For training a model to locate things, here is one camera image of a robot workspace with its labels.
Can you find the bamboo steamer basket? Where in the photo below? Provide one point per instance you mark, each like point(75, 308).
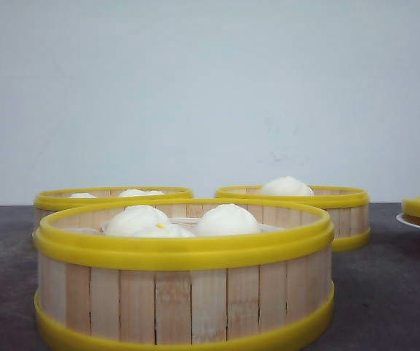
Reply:
point(267, 291)
point(49, 202)
point(348, 208)

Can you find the white plate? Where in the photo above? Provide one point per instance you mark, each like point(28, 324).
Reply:
point(405, 220)

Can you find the white bun right basket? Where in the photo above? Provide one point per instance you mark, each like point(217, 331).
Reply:
point(286, 186)

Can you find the white bun front left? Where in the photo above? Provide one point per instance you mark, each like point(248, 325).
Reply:
point(134, 218)

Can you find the white bun front right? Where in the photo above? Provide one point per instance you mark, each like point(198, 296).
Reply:
point(227, 219)

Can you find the white bun yellow dot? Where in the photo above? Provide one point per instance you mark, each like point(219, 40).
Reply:
point(164, 231)

